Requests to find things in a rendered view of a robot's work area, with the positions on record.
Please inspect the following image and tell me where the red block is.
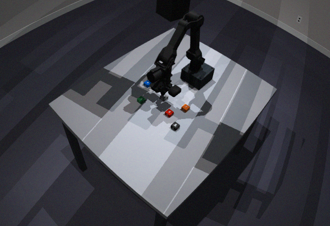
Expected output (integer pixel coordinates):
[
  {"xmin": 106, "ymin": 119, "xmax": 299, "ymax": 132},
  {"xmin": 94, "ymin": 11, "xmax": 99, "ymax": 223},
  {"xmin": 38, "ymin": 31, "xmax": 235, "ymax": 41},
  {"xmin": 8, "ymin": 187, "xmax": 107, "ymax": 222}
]
[{"xmin": 165, "ymin": 109, "xmax": 174, "ymax": 118}]

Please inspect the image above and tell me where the orange block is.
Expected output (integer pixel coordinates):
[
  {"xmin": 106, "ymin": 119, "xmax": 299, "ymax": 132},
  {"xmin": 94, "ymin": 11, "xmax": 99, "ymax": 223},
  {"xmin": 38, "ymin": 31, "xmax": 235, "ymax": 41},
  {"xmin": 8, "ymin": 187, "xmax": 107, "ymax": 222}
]
[{"xmin": 181, "ymin": 104, "xmax": 190, "ymax": 112}]

